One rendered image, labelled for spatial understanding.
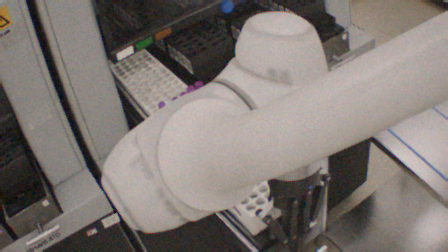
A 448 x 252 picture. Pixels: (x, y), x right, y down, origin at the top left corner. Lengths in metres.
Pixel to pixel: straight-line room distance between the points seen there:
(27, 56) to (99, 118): 0.26
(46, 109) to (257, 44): 0.60
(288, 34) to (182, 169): 0.18
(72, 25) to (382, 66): 0.72
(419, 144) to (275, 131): 0.63
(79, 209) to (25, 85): 0.31
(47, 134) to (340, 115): 0.79
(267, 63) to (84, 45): 0.54
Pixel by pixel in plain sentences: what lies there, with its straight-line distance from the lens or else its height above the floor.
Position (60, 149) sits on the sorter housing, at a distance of 1.08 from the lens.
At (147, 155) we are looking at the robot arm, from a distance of 0.45.
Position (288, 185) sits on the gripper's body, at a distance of 0.64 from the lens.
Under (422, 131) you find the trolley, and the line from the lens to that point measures 0.98.
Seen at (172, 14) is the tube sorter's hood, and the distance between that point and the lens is 1.03.
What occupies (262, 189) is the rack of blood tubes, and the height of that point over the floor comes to 0.85.
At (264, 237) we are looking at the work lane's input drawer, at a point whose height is 0.82.
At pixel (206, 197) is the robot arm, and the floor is 1.15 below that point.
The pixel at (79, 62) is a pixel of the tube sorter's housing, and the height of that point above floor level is 1.00.
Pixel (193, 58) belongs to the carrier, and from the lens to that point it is 1.10.
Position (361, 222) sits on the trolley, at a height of 0.28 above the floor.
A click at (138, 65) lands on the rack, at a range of 1.16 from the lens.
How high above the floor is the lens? 1.48
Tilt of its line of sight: 42 degrees down
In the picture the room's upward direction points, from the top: 12 degrees counter-clockwise
